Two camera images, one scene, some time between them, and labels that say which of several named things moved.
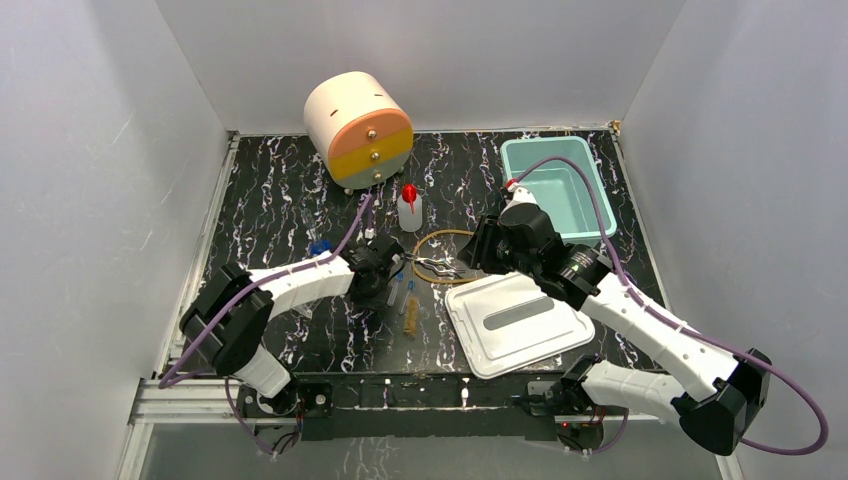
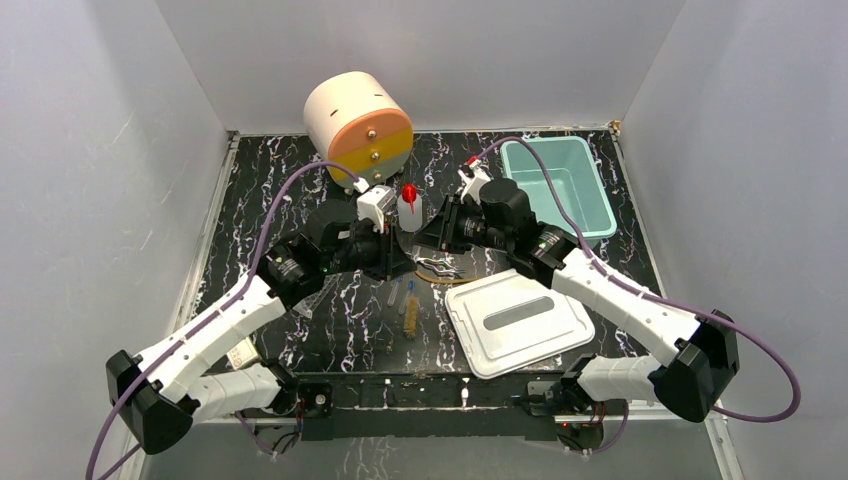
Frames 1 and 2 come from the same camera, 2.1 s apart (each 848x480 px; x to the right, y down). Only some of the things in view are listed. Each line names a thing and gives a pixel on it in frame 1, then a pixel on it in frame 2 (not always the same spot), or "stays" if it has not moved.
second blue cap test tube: x=411 y=287 stays
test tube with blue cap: x=399 y=278 stays
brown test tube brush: x=410 y=323 stays
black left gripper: x=389 y=259 → x=389 y=250
